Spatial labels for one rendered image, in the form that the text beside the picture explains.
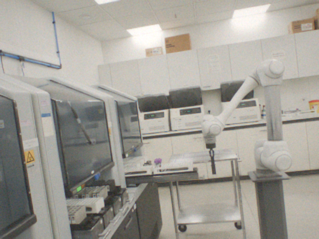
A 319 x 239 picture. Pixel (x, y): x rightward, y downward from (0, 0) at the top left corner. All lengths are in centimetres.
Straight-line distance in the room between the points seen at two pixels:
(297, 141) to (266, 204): 248
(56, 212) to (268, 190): 151
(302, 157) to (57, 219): 394
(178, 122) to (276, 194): 249
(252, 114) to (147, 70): 187
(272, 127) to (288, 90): 324
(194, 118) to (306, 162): 182
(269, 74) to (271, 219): 107
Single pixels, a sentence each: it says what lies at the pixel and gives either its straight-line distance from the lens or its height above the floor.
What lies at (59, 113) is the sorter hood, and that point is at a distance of 128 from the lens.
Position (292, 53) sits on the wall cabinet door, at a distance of 487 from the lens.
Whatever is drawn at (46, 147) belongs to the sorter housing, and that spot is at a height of 121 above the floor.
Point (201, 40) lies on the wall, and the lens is 507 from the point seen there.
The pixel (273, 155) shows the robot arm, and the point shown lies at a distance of 192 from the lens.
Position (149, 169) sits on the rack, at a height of 86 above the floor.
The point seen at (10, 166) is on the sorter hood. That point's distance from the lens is 100.
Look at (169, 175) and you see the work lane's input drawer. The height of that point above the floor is 80.
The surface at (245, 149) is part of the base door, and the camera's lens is 443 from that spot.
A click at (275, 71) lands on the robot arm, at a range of 189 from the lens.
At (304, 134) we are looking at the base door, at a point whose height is 63.
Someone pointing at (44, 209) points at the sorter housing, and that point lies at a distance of 117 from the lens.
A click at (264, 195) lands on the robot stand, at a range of 220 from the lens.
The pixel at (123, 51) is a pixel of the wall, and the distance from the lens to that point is 525.
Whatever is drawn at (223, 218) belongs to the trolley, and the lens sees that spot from 256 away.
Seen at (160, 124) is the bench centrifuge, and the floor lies 104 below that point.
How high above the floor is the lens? 131
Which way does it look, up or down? 3 degrees down
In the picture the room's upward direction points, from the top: 7 degrees counter-clockwise
